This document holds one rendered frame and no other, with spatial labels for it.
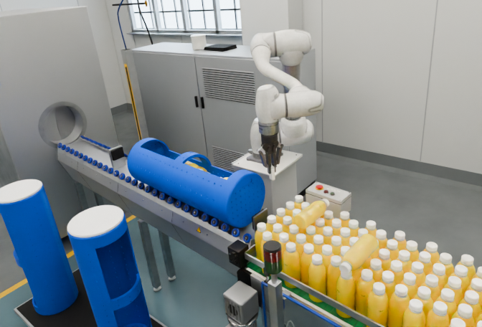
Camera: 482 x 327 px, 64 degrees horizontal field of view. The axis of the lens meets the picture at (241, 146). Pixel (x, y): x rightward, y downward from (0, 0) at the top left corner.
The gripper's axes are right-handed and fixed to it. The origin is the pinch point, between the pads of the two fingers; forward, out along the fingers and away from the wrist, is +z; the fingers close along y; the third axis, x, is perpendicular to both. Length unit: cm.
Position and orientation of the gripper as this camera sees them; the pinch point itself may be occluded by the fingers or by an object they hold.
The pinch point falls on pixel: (272, 173)
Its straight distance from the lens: 181.3
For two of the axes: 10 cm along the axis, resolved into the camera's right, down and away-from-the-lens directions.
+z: 0.9, 9.1, 4.1
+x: 4.2, 3.4, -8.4
